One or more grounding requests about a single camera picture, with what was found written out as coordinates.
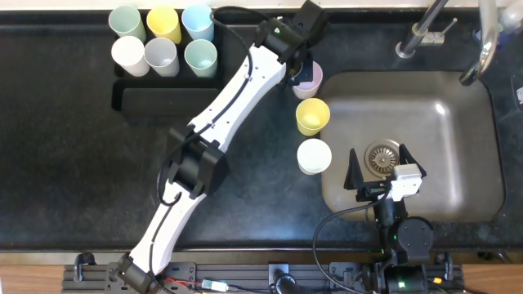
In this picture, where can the black tray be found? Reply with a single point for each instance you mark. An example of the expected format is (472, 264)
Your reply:
(220, 53)
(167, 100)

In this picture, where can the steel tap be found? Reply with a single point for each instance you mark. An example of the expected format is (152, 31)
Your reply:
(405, 49)

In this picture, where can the blue soap bottle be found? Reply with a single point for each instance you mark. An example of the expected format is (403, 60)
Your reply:
(510, 18)

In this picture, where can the green cup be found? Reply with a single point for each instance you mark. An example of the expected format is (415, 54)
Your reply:
(126, 20)
(201, 56)

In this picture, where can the grey cup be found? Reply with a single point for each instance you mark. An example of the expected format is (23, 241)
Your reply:
(161, 55)

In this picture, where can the white cup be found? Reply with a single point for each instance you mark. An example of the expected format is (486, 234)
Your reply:
(314, 156)
(128, 53)

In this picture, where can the yellow cup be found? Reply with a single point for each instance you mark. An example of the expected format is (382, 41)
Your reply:
(163, 22)
(312, 116)

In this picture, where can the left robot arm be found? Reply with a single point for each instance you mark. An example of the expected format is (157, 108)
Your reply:
(245, 94)

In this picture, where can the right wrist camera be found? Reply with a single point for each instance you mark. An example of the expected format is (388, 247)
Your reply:
(406, 181)

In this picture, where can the mounting rail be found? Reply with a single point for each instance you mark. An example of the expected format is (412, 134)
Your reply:
(245, 271)

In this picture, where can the steel sink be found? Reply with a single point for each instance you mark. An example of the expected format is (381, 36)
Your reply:
(441, 163)

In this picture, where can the pink cup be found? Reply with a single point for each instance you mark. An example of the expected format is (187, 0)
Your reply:
(312, 83)

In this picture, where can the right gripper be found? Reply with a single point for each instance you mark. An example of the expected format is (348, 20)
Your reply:
(374, 191)

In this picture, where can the blue cup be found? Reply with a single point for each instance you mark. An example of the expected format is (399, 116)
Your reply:
(198, 20)

